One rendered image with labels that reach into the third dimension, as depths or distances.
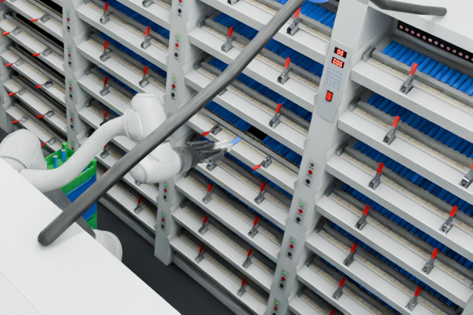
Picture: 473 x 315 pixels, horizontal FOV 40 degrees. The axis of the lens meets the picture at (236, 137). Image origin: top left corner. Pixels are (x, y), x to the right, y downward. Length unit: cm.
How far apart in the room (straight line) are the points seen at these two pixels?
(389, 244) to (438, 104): 57
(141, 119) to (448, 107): 93
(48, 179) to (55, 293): 129
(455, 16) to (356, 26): 28
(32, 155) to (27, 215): 134
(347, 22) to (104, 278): 126
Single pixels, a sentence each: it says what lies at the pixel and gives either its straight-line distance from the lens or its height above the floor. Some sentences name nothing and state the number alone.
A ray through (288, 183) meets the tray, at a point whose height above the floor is 93.
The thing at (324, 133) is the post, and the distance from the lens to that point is 220.
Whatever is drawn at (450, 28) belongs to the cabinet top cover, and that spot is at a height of 174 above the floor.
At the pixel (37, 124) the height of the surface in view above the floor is 19.
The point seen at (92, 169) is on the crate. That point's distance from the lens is 302.
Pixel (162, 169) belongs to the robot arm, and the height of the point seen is 114.
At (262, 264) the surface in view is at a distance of 286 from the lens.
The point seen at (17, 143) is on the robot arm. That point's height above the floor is 100.
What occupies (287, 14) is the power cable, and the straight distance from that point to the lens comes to 119.
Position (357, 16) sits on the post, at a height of 166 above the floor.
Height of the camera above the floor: 247
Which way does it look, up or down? 36 degrees down
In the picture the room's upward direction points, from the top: 9 degrees clockwise
